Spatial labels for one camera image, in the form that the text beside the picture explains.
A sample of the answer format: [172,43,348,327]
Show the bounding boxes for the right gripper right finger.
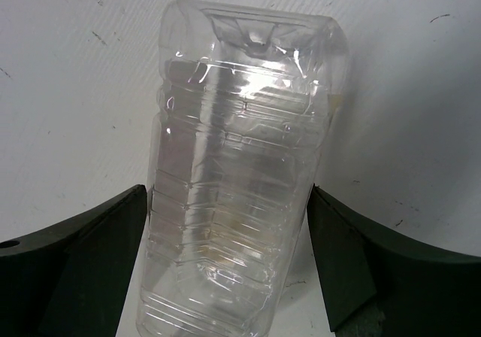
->
[307,187,480,336]

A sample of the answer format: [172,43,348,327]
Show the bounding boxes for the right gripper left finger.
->
[1,184,147,337]

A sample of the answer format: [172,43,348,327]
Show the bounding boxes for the large clear ribbed bottle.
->
[137,0,349,336]

